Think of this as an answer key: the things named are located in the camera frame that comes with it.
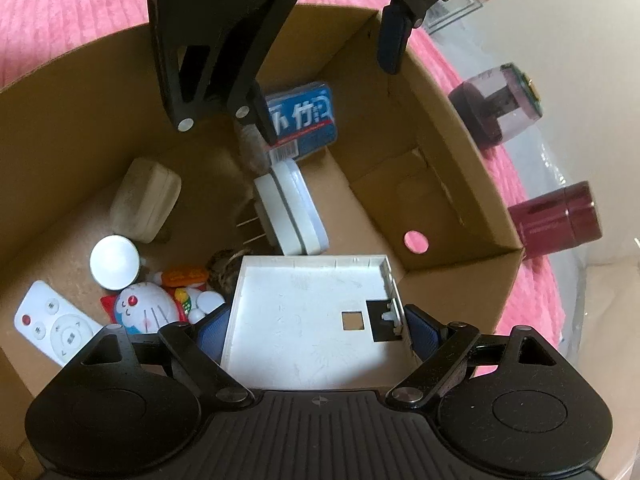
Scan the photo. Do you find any white plastic tray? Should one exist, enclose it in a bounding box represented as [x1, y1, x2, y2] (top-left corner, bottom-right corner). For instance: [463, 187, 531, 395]
[220, 254, 416, 392]

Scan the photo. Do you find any brown cardboard box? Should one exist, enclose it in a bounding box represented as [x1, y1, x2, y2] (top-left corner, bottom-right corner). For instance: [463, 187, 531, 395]
[0, 4, 526, 466]

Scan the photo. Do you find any clear plastic card case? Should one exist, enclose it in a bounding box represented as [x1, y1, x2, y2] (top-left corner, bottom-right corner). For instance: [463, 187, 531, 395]
[264, 80, 339, 161]

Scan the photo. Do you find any white wall charger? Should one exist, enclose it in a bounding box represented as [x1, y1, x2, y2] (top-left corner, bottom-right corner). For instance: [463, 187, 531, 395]
[235, 159, 329, 257]

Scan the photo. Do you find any clear plastic sheet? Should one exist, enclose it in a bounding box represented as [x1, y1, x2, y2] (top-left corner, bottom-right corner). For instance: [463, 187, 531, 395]
[525, 125, 640, 361]

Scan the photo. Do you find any white remote control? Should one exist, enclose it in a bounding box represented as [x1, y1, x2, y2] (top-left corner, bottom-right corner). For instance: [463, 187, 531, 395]
[14, 280, 105, 368]

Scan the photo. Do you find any glass jar with dark contents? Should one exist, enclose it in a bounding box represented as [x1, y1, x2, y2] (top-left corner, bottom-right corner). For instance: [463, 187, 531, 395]
[447, 63, 542, 151]

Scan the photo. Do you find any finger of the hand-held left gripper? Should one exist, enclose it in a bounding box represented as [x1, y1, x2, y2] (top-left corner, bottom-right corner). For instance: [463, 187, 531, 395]
[367, 0, 455, 75]
[155, 0, 306, 148]

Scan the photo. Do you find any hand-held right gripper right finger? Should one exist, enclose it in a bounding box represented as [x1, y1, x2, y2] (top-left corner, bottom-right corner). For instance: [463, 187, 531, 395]
[386, 305, 563, 406]

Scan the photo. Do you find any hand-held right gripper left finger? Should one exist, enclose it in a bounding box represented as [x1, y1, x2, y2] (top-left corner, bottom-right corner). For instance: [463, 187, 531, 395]
[80, 306, 253, 405]

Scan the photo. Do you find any green striped white spool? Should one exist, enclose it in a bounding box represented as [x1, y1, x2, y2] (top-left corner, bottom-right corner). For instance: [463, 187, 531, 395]
[90, 235, 141, 291]

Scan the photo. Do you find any pink ribbed blanket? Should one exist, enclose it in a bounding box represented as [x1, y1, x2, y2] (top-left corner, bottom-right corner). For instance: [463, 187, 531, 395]
[0, 0, 581, 356]

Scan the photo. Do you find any silver picture frame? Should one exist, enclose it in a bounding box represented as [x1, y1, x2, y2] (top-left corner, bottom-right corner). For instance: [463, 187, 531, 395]
[422, 0, 485, 28]

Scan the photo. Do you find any white plug adapter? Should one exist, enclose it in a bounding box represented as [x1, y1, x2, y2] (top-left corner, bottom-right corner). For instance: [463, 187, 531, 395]
[110, 157, 182, 245]

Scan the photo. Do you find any cat figurine toy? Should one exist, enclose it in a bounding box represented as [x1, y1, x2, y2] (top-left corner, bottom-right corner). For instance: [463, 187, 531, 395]
[100, 266, 226, 336]

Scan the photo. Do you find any maroon metal food jar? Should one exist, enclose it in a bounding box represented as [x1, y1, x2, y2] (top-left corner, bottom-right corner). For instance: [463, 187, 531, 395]
[507, 182, 602, 261]

